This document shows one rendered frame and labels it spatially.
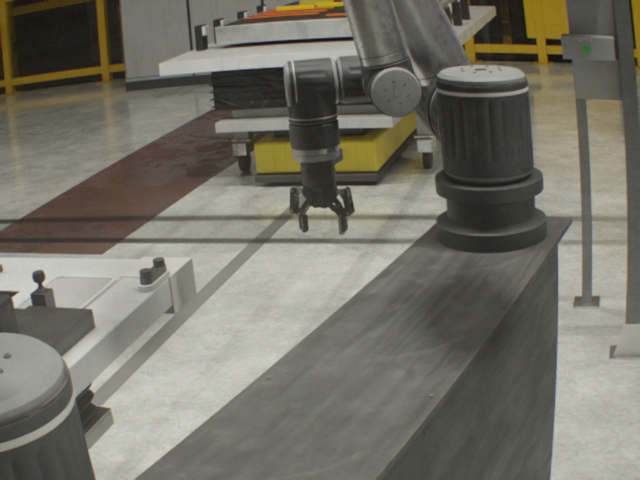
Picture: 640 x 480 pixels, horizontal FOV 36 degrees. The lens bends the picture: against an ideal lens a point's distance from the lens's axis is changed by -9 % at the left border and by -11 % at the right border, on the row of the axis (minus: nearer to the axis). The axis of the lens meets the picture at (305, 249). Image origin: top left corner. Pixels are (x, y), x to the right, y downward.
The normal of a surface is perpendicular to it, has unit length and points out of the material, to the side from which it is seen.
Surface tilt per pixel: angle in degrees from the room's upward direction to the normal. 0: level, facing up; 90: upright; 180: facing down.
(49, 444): 90
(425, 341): 0
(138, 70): 90
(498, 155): 90
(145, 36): 90
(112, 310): 0
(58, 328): 0
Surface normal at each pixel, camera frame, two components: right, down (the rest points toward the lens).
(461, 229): -0.35, -0.76
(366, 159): -0.29, 0.32
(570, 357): -0.09, -0.95
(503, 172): 0.10, 0.29
